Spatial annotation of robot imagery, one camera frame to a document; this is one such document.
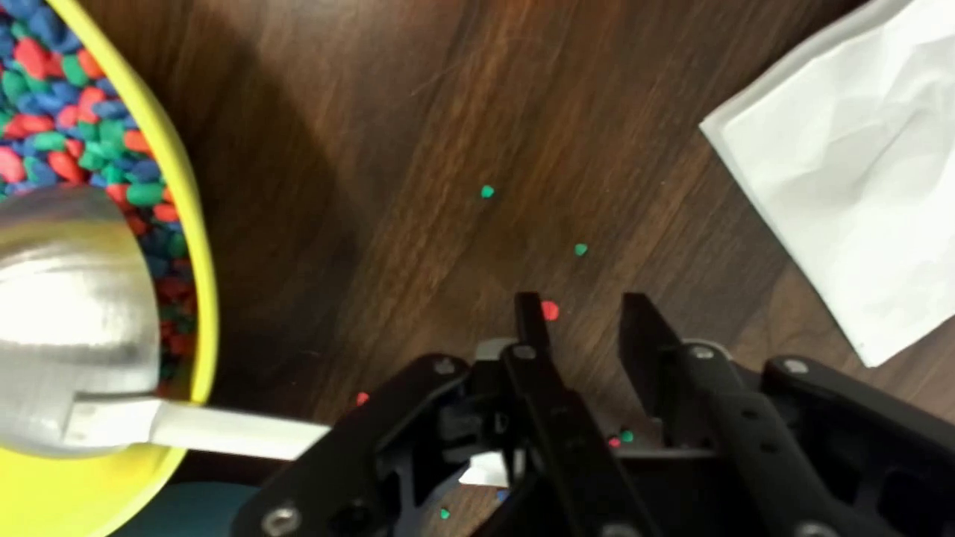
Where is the yellow bowl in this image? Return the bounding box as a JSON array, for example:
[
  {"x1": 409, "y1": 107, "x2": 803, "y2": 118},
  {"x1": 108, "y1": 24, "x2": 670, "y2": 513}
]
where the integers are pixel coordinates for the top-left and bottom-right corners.
[{"x1": 0, "y1": 0, "x2": 224, "y2": 537}]

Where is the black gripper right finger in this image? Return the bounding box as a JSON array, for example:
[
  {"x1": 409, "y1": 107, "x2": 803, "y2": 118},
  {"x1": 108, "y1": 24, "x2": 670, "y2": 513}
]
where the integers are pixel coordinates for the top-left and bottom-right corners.
[{"x1": 617, "y1": 289, "x2": 955, "y2": 537}]

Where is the white paper napkin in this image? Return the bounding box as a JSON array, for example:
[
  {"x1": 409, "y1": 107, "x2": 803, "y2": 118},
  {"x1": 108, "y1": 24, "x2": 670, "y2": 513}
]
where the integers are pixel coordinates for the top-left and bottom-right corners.
[{"x1": 694, "y1": 0, "x2": 955, "y2": 371}]

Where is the blue bowl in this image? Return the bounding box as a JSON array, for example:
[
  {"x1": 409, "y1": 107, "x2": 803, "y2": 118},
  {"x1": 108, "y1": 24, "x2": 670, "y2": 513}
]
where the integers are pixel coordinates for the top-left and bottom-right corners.
[{"x1": 115, "y1": 474, "x2": 261, "y2": 537}]

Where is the metal ladle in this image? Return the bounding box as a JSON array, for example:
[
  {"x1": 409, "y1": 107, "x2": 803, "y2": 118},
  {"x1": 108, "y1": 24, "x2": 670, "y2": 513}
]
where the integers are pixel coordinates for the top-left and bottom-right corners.
[{"x1": 0, "y1": 183, "x2": 338, "y2": 465}]

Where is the colourful cereal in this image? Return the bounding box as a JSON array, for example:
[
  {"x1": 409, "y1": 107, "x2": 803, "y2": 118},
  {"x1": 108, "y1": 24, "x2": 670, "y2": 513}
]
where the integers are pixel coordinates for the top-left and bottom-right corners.
[{"x1": 0, "y1": 0, "x2": 203, "y2": 389}]

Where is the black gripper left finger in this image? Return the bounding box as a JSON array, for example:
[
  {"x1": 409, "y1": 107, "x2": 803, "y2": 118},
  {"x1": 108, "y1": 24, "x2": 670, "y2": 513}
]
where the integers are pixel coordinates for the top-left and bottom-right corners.
[{"x1": 229, "y1": 289, "x2": 666, "y2": 537}]

